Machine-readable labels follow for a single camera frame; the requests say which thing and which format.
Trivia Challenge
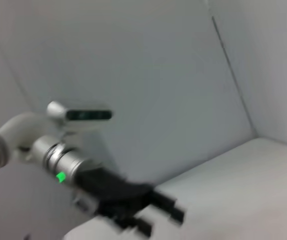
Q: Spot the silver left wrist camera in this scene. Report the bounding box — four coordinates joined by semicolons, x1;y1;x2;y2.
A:
46;101;113;126

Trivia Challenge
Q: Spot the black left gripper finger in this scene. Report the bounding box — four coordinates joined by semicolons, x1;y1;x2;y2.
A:
119;217;153;238
145;191;187;226

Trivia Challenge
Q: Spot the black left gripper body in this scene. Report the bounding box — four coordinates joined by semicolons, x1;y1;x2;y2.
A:
73;168;154;221

